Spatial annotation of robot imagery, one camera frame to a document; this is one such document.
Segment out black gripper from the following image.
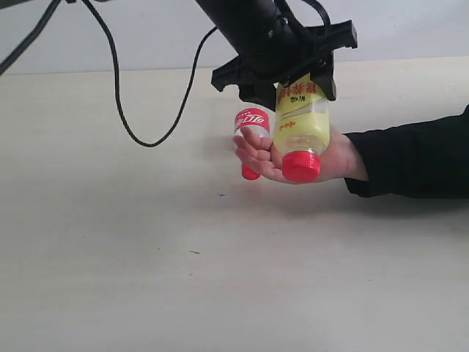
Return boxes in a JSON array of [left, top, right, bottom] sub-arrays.
[[211, 21, 358, 111]]

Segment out yellow drink bottle red cap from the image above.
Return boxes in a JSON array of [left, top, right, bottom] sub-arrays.
[[273, 74, 330, 183]]

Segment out clear red label cola bottle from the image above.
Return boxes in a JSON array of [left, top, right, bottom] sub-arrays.
[[233, 107, 278, 181]]

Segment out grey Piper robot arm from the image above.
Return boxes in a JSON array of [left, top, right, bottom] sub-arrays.
[[197, 0, 358, 111]]

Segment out black sleeved forearm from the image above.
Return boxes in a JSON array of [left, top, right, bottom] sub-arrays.
[[345, 109, 468, 199]]

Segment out person's open bare hand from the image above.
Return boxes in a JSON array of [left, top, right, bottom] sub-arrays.
[[234, 126, 369, 185]]

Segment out black braided cable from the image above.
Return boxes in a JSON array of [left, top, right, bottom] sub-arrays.
[[78, 0, 219, 148]]

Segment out thin black cord loop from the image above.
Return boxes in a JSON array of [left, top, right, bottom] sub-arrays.
[[0, 0, 63, 76]]

